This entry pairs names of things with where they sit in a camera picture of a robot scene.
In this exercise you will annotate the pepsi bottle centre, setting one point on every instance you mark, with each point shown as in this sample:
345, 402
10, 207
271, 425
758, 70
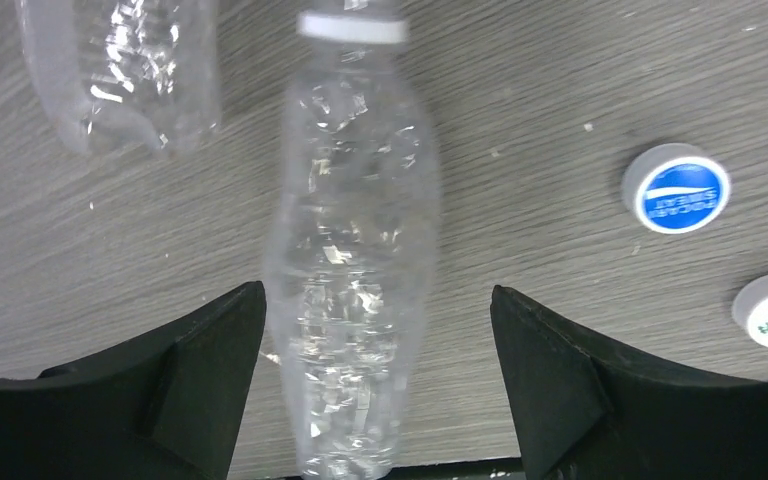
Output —
117, 74

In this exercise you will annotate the blue white cap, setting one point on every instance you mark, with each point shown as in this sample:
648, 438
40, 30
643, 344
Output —
675, 188

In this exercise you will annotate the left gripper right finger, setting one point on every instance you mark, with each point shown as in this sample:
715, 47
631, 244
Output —
586, 406

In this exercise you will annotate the clear bottle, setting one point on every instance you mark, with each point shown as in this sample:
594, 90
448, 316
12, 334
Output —
351, 256

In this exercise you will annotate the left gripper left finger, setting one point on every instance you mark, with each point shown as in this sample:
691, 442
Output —
167, 404

